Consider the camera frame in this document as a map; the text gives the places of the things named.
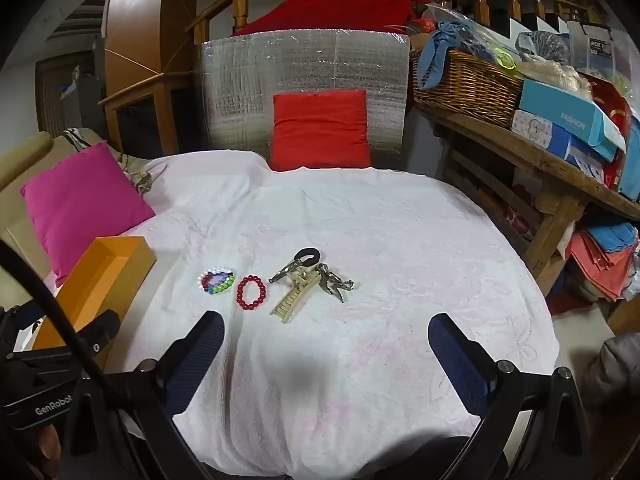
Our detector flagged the metal clasp chain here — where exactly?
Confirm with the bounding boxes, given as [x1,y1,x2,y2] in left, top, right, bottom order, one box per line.
[267,257,356,304]

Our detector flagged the clear plastic storage box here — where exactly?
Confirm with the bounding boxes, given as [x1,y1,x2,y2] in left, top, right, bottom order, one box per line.
[567,20,640,81]

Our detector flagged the person's left hand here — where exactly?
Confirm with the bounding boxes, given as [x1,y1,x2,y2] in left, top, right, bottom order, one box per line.
[27,425,63,480]

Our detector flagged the red patterned bag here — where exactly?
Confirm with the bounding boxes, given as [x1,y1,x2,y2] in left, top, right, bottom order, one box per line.
[590,77,633,186]

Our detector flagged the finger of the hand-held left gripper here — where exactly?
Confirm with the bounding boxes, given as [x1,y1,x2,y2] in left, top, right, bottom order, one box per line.
[75,310,121,361]

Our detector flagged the dark woven screen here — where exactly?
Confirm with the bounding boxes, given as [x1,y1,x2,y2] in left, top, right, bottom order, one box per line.
[35,35,108,136]

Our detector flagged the large red cushion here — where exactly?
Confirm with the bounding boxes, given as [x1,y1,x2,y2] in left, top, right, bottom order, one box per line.
[234,0,431,37]

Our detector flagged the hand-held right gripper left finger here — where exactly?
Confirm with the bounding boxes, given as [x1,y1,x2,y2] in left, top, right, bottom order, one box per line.
[60,310,226,480]

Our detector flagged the small red cushion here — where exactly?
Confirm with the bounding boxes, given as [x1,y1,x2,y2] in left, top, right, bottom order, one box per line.
[267,89,372,172]

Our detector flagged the pink cushion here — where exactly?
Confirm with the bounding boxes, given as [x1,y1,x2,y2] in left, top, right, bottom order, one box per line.
[20,141,157,288]

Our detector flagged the orange cardboard box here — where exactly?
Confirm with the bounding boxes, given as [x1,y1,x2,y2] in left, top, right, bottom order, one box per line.
[32,236,157,361]

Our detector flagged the red bead bracelet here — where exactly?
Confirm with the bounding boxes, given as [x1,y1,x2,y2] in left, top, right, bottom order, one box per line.
[236,275,268,311]

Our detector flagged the beige hair claw clip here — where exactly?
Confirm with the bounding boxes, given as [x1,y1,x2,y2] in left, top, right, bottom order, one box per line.
[270,265,321,320]

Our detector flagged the wooden cabinet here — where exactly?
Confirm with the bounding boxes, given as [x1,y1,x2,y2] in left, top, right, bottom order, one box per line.
[100,0,201,156]

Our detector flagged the multicolour bead bracelet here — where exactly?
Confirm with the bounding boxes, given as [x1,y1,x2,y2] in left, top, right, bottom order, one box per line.
[197,266,236,295]

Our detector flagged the wooden stair railing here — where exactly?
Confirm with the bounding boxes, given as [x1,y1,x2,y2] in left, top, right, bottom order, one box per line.
[187,0,616,46]

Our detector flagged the purple bead bracelet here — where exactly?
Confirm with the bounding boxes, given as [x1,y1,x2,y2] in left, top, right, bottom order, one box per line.
[205,272,233,295]

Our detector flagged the wicker basket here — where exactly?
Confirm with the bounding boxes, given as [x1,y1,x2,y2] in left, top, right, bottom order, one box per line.
[410,49,525,128]

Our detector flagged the silver foil insulation mat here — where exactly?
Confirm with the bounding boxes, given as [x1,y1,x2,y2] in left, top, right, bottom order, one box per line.
[200,27,412,171]

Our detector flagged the stack of folded cloths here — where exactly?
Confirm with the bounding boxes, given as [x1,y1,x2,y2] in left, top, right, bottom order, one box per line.
[570,222,640,303]

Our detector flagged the white and blue box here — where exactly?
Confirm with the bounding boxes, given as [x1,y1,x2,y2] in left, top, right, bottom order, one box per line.
[511,109,608,181]

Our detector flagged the blue cloth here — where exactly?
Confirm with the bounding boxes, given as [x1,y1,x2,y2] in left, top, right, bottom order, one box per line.
[417,22,468,92]

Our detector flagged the blue shoebox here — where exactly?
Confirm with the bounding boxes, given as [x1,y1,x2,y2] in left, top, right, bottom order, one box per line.
[518,79,626,162]

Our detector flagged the wooden bench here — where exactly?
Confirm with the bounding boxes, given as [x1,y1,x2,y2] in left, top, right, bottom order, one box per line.
[420,105,640,283]

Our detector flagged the beige sofa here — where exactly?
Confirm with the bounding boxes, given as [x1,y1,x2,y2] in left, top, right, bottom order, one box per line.
[0,127,121,311]

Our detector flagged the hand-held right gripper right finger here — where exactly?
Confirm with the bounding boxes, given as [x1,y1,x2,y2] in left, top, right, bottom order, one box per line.
[429,313,601,480]

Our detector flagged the clear plastic bag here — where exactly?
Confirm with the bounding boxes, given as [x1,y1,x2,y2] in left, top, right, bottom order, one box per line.
[515,30,573,66]

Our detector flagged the yellow-green plastic ring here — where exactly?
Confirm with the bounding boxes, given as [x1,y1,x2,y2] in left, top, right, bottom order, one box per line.
[482,45,518,73]

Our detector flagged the grey jacket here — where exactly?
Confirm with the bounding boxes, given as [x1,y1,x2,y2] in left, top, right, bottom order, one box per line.
[582,332,640,441]

